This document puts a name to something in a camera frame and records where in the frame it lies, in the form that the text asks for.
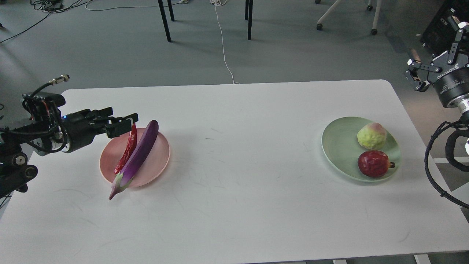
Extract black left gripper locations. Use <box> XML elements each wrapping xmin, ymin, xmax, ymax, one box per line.
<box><xmin>61</xmin><ymin>107</ymin><xmax>139</xmax><ymax>153</ymax></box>

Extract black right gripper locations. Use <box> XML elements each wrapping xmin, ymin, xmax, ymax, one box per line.
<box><xmin>404</xmin><ymin>15</ymin><xmax>469</xmax><ymax>109</ymax></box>

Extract red chili pepper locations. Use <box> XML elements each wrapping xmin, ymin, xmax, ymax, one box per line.
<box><xmin>114</xmin><ymin>123</ymin><xmax>137</xmax><ymax>175</ymax></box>

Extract purple eggplant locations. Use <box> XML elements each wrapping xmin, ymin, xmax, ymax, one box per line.
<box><xmin>109</xmin><ymin>120</ymin><xmax>159</xmax><ymax>199</ymax></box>

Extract red pomegranate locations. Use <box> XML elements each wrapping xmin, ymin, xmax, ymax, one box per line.
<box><xmin>357</xmin><ymin>150</ymin><xmax>395</xmax><ymax>178</ymax></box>

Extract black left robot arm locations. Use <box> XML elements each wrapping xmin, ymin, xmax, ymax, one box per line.
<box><xmin>0</xmin><ymin>74</ymin><xmax>139</xmax><ymax>198</ymax></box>

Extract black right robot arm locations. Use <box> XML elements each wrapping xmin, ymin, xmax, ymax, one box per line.
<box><xmin>404</xmin><ymin>15</ymin><xmax>469</xmax><ymax>208</ymax></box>

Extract pink plate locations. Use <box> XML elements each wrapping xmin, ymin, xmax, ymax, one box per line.
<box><xmin>99</xmin><ymin>132</ymin><xmax>170</xmax><ymax>188</ymax></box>

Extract white office chair base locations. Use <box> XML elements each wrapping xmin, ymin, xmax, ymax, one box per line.
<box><xmin>315</xmin><ymin>0</ymin><xmax>384</xmax><ymax>36</ymax></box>

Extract black table legs left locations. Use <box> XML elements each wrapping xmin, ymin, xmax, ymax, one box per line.
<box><xmin>157</xmin><ymin>0</ymin><xmax>175</xmax><ymax>43</ymax></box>

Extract black table legs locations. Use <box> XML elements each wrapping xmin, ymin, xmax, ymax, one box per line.
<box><xmin>245</xmin><ymin>0</ymin><xmax>254</xmax><ymax>40</ymax></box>
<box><xmin>157</xmin><ymin>0</ymin><xmax>175</xmax><ymax>43</ymax></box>

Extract green plate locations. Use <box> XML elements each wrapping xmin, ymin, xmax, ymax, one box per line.
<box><xmin>321</xmin><ymin>117</ymin><xmax>402</xmax><ymax>183</ymax></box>

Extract black table legs right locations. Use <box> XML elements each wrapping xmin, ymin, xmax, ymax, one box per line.
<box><xmin>245</xmin><ymin>0</ymin><xmax>254</xmax><ymax>40</ymax></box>

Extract black floor cables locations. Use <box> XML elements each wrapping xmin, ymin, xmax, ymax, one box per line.
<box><xmin>0</xmin><ymin>0</ymin><xmax>191</xmax><ymax>44</ymax></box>

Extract white floor cable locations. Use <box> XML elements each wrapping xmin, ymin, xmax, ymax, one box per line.
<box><xmin>210</xmin><ymin>0</ymin><xmax>240</xmax><ymax>85</ymax></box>

